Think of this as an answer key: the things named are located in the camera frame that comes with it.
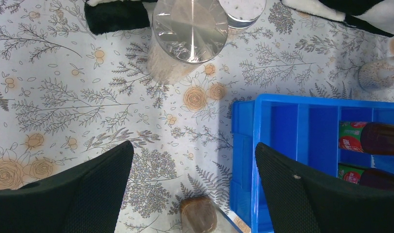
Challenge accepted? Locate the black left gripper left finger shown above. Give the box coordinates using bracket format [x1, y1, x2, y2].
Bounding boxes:
[0, 141, 134, 233]

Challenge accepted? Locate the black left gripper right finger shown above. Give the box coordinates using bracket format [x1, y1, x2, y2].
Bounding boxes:
[255, 143, 394, 233]

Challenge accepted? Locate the glass oil bottle gold stopper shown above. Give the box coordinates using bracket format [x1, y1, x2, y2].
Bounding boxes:
[179, 196, 239, 233]

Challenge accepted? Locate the black and white checkered blanket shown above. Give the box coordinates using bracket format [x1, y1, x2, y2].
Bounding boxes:
[84, 0, 394, 37]

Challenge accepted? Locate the seed shaker black cap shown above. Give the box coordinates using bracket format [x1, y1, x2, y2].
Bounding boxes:
[358, 56, 394, 92]

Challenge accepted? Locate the blue plastic divided bin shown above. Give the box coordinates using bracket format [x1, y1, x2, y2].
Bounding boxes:
[230, 94, 394, 233]

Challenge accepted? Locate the sauce bottle yellow cap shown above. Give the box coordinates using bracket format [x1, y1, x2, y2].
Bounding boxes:
[338, 163, 394, 192]
[338, 121, 394, 156]

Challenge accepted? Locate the floral patterned tablecloth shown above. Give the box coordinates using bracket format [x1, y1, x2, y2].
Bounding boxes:
[0, 0, 394, 233]

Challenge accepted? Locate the clear jar with steel lid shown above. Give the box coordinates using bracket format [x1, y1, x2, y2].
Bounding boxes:
[146, 0, 228, 85]

